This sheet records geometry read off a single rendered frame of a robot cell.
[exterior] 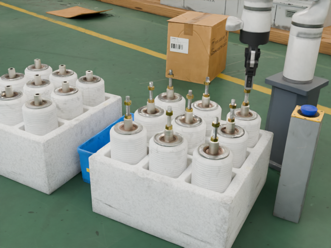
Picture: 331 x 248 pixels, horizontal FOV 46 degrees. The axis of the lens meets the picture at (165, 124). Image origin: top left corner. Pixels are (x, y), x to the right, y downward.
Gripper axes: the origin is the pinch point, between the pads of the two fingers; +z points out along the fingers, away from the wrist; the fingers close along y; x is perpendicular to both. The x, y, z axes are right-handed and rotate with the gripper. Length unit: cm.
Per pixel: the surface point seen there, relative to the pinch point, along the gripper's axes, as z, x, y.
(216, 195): 17.3, 5.5, -29.6
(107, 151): 17.1, 35.6, -16.2
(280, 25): 24, -26, 191
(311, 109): 2.4, -15.2, -10.4
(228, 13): 22, 12, 218
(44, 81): 9, 65, 10
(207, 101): 8.1, 11.1, 2.7
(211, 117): 11.5, 9.5, -0.6
